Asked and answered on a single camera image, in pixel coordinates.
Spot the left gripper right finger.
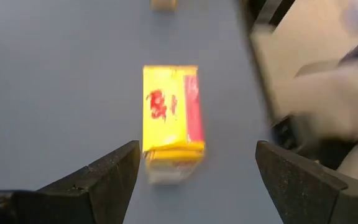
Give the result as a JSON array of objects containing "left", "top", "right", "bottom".
[{"left": 255, "top": 139, "right": 358, "bottom": 224}]

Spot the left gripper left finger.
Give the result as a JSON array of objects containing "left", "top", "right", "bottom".
[{"left": 0, "top": 139, "right": 141, "bottom": 224}]

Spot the yellow Corn Pops cereal box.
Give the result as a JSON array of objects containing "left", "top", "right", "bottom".
[
  {"left": 141, "top": 64, "right": 207, "bottom": 187},
  {"left": 149, "top": 0, "right": 179, "bottom": 12}
]

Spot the blue-grey table mat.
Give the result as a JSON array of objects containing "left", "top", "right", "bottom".
[{"left": 0, "top": 0, "right": 284, "bottom": 224}]

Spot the black aluminium rig frame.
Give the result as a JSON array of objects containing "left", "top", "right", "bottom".
[{"left": 234, "top": 0, "right": 357, "bottom": 170}]

